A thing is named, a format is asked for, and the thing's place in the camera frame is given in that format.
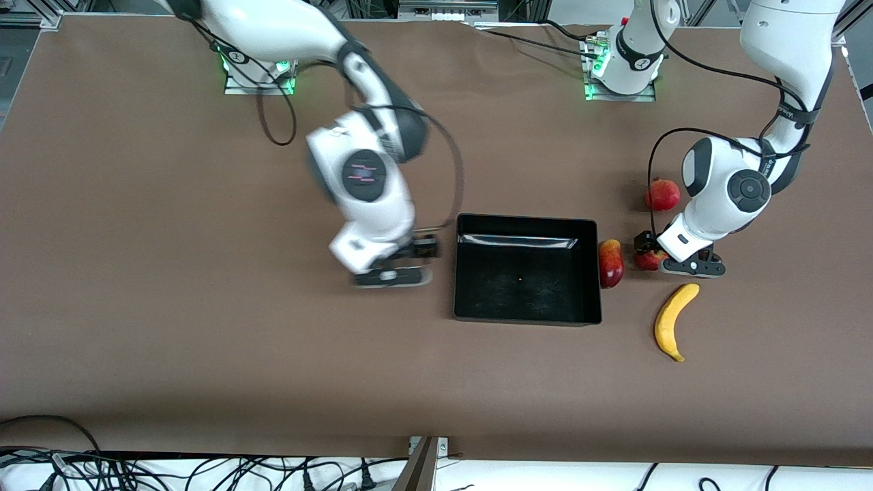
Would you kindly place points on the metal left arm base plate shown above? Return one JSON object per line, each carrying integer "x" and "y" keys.
{"x": 595, "y": 93}

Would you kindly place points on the black rectangular plastic box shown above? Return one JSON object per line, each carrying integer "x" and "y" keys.
{"x": 525, "y": 286}

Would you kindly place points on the silver metal table bracket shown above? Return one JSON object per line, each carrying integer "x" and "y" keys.
{"x": 442, "y": 444}

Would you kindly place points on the aluminium frame profile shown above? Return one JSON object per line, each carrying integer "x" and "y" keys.
{"x": 856, "y": 20}
{"x": 447, "y": 8}
{"x": 41, "y": 13}

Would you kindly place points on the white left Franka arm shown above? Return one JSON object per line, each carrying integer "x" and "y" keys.
{"x": 723, "y": 184}

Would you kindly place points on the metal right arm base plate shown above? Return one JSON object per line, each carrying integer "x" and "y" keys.
{"x": 239, "y": 86}

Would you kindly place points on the elongated red yellow apple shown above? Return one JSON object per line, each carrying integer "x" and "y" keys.
{"x": 611, "y": 264}

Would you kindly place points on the round dark red apple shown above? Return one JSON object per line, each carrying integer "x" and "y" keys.
{"x": 663, "y": 195}

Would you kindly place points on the yellow banana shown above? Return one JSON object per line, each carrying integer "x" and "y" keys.
{"x": 665, "y": 327}

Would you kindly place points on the small red apple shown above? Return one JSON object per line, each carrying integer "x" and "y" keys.
{"x": 651, "y": 261}

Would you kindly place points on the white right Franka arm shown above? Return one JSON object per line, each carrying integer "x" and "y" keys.
{"x": 365, "y": 177}

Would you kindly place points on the grey metal bar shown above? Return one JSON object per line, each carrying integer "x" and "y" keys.
{"x": 417, "y": 474}

